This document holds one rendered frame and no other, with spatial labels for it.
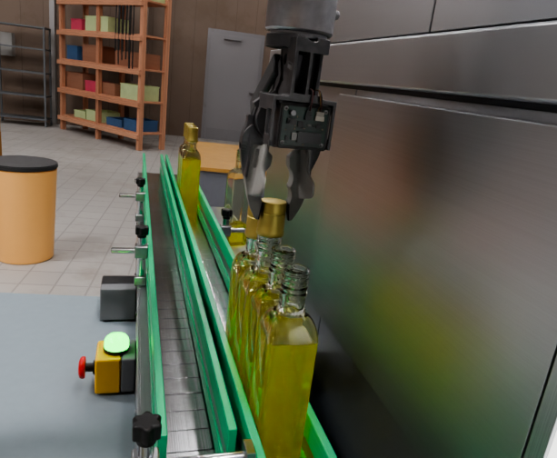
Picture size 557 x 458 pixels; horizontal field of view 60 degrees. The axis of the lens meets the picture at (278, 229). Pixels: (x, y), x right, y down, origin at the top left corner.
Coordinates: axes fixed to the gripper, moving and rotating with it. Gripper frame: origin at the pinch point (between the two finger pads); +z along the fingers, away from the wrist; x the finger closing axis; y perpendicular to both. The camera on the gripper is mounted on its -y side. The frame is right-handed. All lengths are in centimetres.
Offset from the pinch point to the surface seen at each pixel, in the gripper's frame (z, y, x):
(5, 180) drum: 61, -267, -88
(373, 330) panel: 12.6, 9.3, 11.9
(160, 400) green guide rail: 21.0, 8.5, -13.3
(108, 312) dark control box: 40, -50, -21
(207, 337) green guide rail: 21.0, -4.9, -5.9
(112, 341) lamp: 32.4, -24.3, -19.3
